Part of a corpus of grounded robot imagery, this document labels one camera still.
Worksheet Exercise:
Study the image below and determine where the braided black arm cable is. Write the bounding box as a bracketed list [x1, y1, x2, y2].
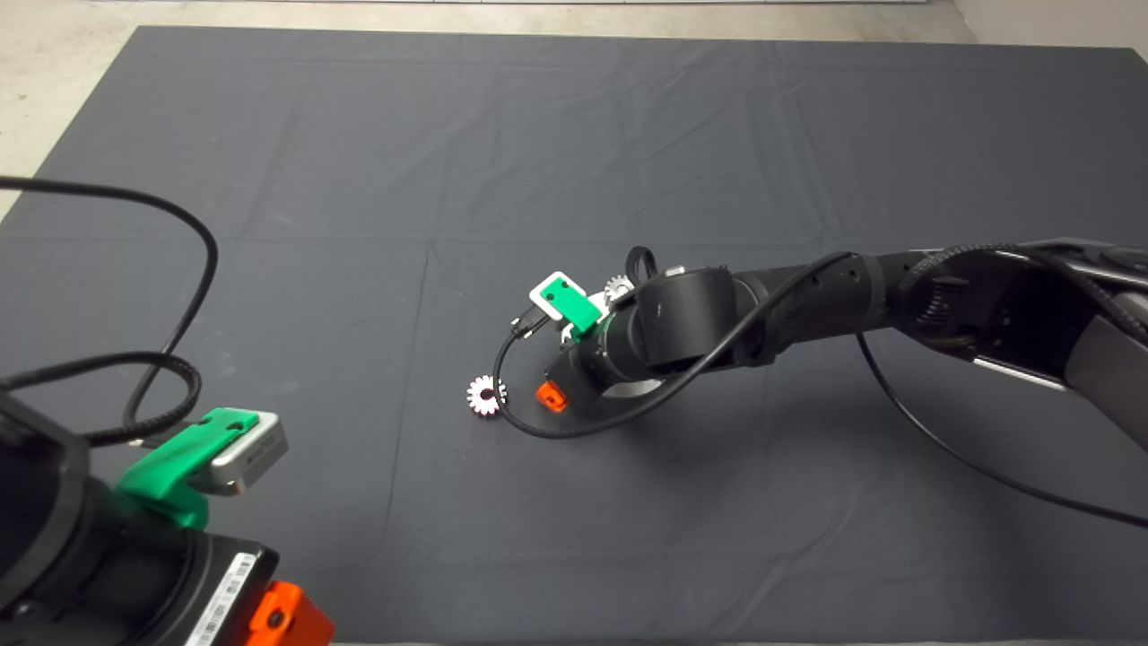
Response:
[0, 352, 204, 448]
[897, 240, 1148, 346]

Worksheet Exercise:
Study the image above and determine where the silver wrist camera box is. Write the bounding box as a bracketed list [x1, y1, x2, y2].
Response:
[527, 271, 588, 326]
[208, 411, 289, 497]

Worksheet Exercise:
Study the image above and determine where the dark grey table cloth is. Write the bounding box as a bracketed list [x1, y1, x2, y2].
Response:
[0, 25, 1148, 643]

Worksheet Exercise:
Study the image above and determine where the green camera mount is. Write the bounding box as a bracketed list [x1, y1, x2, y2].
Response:
[116, 407, 262, 530]
[541, 277, 604, 339]

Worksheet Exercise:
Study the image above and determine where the braided black right arm cable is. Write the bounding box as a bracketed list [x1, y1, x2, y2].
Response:
[897, 240, 1148, 346]

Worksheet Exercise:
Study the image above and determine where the green right camera mount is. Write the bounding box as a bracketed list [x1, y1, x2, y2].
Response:
[541, 277, 604, 339]

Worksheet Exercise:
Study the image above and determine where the thin black left camera cable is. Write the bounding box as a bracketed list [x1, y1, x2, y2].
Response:
[0, 176, 220, 433]

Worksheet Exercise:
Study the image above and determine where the black right camera cable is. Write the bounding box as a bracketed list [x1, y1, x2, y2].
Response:
[491, 244, 1148, 530]

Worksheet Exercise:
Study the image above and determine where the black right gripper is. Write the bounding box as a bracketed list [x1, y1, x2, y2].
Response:
[536, 336, 620, 414]

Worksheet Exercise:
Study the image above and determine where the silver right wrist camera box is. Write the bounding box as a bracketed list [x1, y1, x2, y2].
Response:
[527, 271, 588, 326]

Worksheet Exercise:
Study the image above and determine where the braided black left arm cable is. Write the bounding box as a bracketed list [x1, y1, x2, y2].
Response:
[0, 352, 204, 448]

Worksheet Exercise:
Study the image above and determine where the pink-white gear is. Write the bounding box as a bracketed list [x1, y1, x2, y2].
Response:
[465, 374, 509, 417]

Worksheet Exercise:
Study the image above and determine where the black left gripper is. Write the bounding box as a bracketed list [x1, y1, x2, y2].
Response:
[175, 529, 335, 646]

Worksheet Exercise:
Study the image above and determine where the round metal plate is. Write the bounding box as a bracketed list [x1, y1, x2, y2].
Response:
[558, 289, 669, 401]

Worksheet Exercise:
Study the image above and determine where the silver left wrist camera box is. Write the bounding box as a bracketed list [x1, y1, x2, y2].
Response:
[208, 411, 289, 497]

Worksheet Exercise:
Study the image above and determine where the green left camera mount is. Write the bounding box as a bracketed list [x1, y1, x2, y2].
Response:
[116, 407, 262, 530]

